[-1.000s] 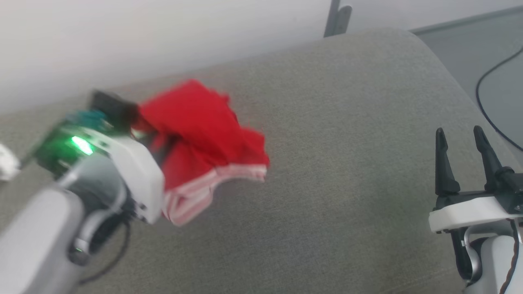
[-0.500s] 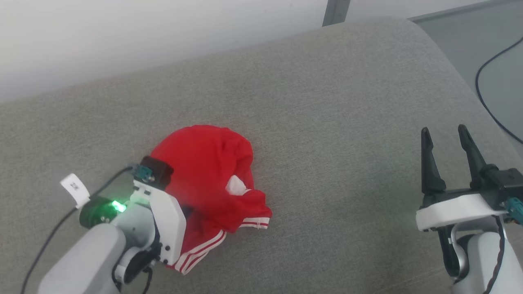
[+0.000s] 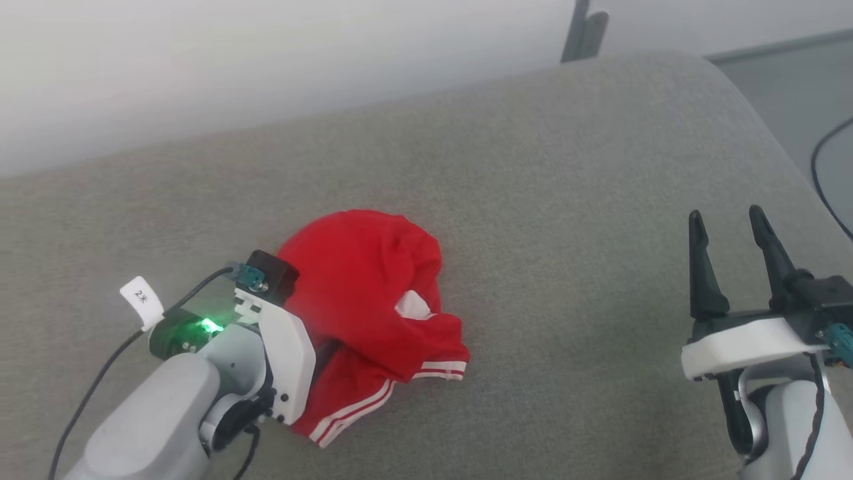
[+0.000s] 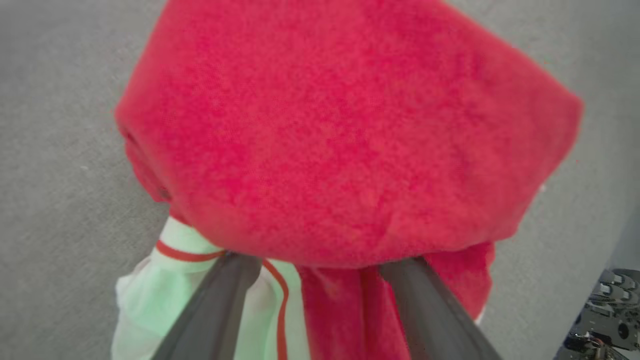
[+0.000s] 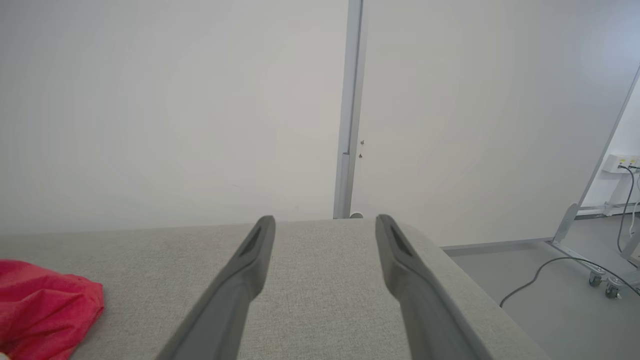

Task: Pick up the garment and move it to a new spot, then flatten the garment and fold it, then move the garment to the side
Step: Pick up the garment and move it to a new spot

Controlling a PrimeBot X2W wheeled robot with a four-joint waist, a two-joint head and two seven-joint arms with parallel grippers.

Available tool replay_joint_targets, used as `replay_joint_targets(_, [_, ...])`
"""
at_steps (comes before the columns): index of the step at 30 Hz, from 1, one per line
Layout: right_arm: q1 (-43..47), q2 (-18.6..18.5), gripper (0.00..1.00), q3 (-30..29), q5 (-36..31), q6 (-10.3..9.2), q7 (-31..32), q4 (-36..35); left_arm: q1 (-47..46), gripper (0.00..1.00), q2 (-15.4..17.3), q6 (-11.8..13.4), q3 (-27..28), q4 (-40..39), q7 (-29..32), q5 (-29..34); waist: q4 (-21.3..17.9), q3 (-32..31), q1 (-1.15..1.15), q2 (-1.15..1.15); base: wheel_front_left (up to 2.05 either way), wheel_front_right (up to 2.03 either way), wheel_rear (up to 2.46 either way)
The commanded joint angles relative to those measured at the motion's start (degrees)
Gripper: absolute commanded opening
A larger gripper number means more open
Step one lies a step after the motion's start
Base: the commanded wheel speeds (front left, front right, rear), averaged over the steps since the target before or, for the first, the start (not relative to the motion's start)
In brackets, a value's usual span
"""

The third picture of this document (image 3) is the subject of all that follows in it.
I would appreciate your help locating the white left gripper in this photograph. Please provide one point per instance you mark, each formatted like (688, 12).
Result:
(290, 360)

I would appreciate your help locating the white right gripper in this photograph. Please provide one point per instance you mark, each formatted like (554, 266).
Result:
(746, 346)

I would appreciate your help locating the red basketball jersey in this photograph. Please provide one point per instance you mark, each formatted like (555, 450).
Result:
(360, 280)

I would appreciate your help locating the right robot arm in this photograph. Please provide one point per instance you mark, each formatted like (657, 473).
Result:
(783, 416)

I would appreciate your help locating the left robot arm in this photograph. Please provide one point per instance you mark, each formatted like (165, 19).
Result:
(153, 413)

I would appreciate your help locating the white paper label tag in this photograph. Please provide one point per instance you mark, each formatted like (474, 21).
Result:
(142, 301)

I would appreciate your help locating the grey fabric sofa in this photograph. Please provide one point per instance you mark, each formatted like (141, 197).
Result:
(533, 233)

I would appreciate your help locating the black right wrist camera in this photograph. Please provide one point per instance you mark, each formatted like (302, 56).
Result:
(823, 296)

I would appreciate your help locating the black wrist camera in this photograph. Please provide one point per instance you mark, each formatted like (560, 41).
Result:
(823, 296)
(274, 274)

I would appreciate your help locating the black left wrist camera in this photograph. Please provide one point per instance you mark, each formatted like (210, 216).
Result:
(274, 274)

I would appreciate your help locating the grey metal post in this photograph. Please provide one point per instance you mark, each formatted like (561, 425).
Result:
(581, 33)

